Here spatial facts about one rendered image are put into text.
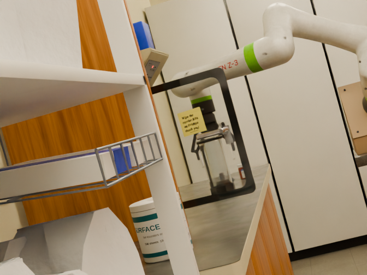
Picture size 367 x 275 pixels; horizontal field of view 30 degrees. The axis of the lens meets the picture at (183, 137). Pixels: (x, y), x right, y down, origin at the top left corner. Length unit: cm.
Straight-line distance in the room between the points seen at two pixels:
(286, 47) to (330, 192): 281
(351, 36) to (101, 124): 115
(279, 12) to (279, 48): 18
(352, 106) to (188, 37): 256
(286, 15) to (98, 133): 96
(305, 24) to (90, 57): 97
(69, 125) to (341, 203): 344
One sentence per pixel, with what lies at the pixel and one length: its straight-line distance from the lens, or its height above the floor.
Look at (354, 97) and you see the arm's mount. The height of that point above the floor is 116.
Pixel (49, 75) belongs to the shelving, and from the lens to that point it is 80.
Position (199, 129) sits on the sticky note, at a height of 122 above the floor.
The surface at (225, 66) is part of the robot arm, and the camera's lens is 268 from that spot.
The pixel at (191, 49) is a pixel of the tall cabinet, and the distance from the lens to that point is 529.
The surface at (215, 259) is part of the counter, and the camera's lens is 155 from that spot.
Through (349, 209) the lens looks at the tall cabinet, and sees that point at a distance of 532.
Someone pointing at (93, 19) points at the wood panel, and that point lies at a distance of 214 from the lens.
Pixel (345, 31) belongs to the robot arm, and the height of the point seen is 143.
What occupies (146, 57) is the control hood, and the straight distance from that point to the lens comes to 217.
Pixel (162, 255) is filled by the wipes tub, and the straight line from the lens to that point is 170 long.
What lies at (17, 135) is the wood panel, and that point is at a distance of 221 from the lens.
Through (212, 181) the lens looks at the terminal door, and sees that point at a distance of 213.
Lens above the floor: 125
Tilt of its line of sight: 1 degrees down
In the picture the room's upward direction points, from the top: 16 degrees counter-clockwise
